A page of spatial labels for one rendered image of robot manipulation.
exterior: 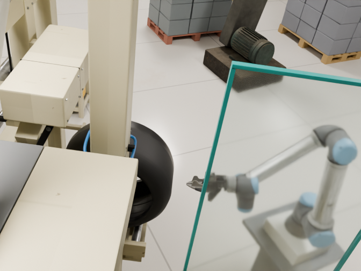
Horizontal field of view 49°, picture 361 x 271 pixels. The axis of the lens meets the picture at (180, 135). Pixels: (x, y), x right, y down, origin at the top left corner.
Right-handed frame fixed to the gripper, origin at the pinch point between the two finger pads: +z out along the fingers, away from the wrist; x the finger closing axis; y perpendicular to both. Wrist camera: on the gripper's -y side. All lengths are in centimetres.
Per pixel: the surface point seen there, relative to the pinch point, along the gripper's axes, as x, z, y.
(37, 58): 1, 66, 72
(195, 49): -396, 4, -115
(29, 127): 18, 69, 49
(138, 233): 18.5, 25.5, -19.5
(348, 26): -419, -219, -80
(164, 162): 7.5, 12.0, 22.5
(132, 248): 28.0, 26.9, -19.5
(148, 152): 10.1, 19.0, 30.6
